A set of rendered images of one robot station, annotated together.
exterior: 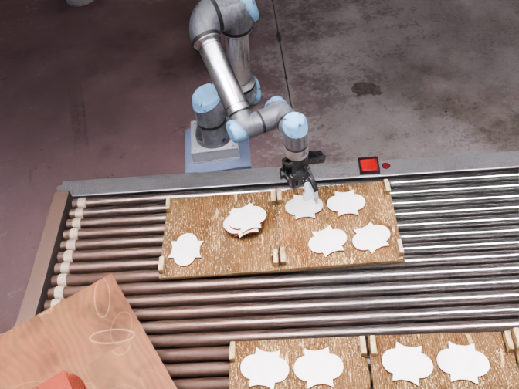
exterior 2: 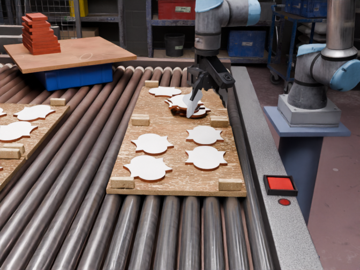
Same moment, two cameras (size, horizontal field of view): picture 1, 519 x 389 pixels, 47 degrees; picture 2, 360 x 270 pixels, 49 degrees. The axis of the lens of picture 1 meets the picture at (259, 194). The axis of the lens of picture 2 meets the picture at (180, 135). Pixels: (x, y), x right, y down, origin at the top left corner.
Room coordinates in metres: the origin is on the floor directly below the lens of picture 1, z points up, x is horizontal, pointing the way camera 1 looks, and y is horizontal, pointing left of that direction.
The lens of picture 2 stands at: (1.17, -1.29, 1.47)
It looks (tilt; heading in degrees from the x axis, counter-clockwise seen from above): 25 degrees down; 86
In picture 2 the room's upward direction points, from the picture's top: 1 degrees clockwise
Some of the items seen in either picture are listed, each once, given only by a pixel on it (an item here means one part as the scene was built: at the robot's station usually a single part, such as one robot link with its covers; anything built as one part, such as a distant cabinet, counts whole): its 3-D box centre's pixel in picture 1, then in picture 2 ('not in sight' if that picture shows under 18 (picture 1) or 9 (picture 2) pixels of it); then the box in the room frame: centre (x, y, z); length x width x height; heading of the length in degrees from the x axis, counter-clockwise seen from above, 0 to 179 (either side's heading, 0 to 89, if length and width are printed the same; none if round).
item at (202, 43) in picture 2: (296, 150); (206, 42); (1.34, -0.14, 1.24); 0.08 x 0.08 x 0.05
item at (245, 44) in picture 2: not in sight; (245, 40); (2.52, 4.29, 0.32); 0.50 x 0.41 x 0.37; 174
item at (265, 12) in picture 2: not in sight; (253, 9); (2.58, 4.24, 0.76); 0.50 x 0.36 x 0.24; 4
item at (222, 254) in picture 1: (220, 233); (180, 105); (1.29, 0.16, 0.93); 0.41 x 0.35 x 0.02; 84
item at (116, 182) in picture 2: (400, 247); (122, 182); (1.10, -0.44, 0.95); 0.06 x 0.02 x 0.03; 175
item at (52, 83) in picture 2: not in sight; (70, 67); (0.80, 0.56, 0.97); 0.31 x 0.31 x 0.10; 26
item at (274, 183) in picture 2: (368, 165); (279, 185); (1.50, -0.43, 0.92); 0.06 x 0.06 x 0.01; 83
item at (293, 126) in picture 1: (295, 131); (209, 13); (1.34, -0.14, 1.32); 0.09 x 0.08 x 0.11; 18
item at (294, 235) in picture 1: (337, 224); (178, 154); (1.25, -0.25, 0.93); 0.41 x 0.35 x 0.02; 85
